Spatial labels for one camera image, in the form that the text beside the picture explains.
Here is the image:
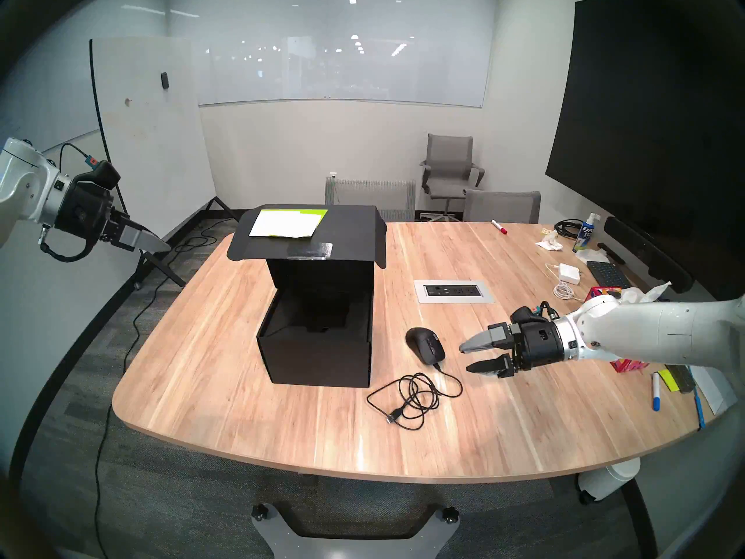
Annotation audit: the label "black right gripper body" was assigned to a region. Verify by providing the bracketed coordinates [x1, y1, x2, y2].
[511, 318, 566, 371]

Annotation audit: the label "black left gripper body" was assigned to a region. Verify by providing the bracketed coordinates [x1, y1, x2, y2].
[55, 179, 127, 249]

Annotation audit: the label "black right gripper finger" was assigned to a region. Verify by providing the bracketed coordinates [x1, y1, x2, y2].
[466, 354, 517, 379]
[459, 324, 516, 353]

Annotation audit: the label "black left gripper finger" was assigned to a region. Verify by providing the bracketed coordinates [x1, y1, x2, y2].
[115, 219, 173, 254]

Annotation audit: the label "black wired computer mouse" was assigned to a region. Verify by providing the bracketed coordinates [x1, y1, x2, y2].
[367, 327, 463, 430]

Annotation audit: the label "black cardboard box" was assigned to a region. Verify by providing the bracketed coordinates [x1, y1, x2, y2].
[226, 204, 389, 388]

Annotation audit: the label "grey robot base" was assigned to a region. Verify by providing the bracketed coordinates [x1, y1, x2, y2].
[250, 503, 460, 559]

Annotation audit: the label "colourful floral tissue box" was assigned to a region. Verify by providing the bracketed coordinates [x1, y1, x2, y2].
[587, 281, 673, 372]

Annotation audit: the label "silver table power outlet panel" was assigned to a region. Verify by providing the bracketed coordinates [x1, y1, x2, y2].
[414, 279, 495, 304]

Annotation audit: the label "black keyboard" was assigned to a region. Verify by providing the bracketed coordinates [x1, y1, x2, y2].
[586, 261, 632, 291]

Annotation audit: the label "white freestanding whiteboard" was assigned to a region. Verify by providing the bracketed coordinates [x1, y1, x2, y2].
[89, 37, 242, 291]

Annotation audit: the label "whiteboard cleaner spray bottle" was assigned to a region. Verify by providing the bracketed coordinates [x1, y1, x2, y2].
[573, 213, 601, 254]

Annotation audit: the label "pale yellow sticky note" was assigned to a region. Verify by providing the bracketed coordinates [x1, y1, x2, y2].
[249, 210, 327, 238]

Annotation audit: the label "black video conference bar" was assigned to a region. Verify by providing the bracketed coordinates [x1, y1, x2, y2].
[604, 216, 694, 295]

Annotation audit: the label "black flat eraser block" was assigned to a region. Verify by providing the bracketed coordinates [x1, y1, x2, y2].
[666, 363, 696, 392]

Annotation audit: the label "glass whiteboard with blue writing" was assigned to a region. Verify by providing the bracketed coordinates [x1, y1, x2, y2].
[0, 0, 100, 180]

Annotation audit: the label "shiny clear tape strip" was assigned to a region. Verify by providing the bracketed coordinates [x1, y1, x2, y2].
[286, 242, 334, 260]

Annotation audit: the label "white paper sheet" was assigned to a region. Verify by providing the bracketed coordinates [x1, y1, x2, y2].
[687, 363, 737, 416]

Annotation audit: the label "grey office chair with armrests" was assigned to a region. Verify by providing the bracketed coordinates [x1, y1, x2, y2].
[419, 134, 485, 222]

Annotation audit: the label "grey ribbed mesh chair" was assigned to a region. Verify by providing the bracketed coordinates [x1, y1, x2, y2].
[324, 176, 417, 224]

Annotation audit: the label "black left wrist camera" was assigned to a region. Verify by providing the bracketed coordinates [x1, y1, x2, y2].
[74, 159, 122, 193]

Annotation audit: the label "black floor cables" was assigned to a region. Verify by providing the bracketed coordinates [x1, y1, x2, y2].
[169, 217, 233, 256]

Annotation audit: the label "white power adapter with cable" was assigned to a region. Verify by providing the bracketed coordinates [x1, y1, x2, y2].
[546, 263, 583, 301]

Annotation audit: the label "large black wall screen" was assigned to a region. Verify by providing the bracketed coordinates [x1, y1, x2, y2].
[545, 0, 745, 308]

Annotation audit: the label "black hanging cable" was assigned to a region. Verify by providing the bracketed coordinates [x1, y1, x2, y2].
[93, 273, 161, 559]

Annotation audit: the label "wall-mounted glass whiteboard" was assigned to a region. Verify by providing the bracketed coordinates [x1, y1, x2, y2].
[169, 0, 495, 109]

